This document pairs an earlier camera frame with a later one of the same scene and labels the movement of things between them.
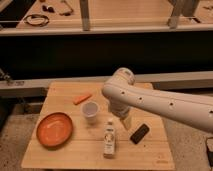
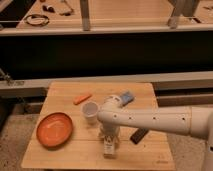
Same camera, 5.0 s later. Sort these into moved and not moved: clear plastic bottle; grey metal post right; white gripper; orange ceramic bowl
Moved: white gripper
Not moved: clear plastic bottle; grey metal post right; orange ceramic bowl
